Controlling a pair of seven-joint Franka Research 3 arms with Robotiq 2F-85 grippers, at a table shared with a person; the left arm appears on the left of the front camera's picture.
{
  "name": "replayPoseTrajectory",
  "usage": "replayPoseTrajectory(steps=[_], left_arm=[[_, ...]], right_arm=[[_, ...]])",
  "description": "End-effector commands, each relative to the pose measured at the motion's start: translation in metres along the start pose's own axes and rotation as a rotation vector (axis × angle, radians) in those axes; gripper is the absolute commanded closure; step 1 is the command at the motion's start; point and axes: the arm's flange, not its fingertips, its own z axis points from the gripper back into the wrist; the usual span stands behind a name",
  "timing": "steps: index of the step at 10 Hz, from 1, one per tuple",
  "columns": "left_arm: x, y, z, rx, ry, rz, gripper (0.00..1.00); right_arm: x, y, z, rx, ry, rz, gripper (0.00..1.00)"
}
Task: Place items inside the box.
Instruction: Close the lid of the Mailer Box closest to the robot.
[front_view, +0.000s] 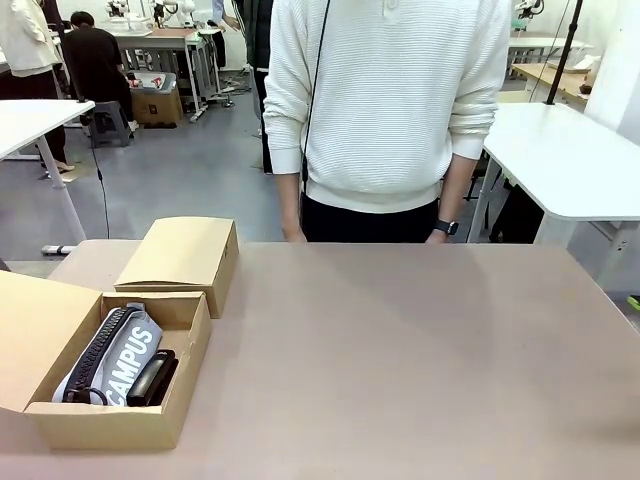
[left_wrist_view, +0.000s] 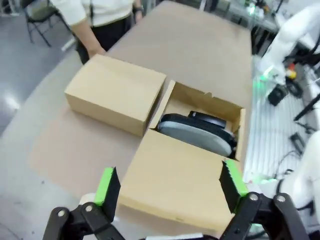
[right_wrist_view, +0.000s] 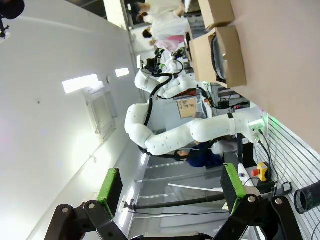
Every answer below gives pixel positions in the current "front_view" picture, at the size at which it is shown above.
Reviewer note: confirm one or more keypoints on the person's right hand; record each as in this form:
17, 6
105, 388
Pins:
294, 234

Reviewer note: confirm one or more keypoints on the person's left hand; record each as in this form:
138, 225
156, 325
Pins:
438, 238

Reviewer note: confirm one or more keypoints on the grey campus pencil case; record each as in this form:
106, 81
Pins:
131, 345

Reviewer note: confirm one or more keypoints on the black deli stapler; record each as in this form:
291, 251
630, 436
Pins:
145, 384

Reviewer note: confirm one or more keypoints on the person's left forearm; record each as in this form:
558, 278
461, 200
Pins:
456, 190

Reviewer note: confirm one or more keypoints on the person's right forearm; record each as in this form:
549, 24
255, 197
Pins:
289, 200

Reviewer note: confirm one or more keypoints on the closed cardboard box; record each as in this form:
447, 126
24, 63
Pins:
180, 255

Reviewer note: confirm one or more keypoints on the clear bin with red items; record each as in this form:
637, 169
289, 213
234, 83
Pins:
155, 80

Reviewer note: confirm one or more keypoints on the open cardboard box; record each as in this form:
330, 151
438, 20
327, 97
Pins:
100, 420

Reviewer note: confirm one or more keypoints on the black smartwatch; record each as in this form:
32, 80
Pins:
446, 226

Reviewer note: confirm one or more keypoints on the person in white sweater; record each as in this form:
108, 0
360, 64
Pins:
385, 100

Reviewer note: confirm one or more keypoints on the white table rounded corner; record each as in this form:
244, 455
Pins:
565, 160

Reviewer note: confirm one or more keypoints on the standing person dark clothes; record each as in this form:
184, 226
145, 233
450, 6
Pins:
257, 60

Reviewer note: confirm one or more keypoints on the brown cardboard carton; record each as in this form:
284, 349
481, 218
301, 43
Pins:
157, 106

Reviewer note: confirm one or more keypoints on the wooden top desk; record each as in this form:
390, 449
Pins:
550, 75

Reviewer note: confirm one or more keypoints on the green object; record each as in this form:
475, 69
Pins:
635, 303

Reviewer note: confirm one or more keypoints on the grey plastic stool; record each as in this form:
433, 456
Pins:
109, 122

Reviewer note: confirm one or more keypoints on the black tripod pole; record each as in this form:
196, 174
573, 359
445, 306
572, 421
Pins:
565, 55

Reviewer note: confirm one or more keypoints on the seated person in black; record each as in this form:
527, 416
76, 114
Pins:
95, 60

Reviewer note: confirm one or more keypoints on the white table grey legs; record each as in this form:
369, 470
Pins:
30, 122

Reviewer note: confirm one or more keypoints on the person in cream jacket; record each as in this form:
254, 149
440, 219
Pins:
25, 45

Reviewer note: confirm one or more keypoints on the grey frame workbench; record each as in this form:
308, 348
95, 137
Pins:
170, 42

